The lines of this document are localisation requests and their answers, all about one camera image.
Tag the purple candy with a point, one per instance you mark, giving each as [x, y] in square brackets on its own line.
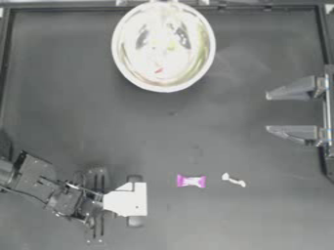
[192, 181]

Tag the white twisted wrapper candy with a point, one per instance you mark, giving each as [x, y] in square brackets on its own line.
[225, 176]

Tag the green candy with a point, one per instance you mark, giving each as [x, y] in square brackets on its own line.
[172, 46]

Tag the red candy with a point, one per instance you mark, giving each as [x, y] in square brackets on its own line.
[158, 70]

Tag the steel bowl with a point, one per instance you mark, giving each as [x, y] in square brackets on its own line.
[164, 65]

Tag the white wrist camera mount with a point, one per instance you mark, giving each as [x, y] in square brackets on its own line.
[129, 201]

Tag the black table frame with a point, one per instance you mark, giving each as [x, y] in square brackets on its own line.
[66, 6]

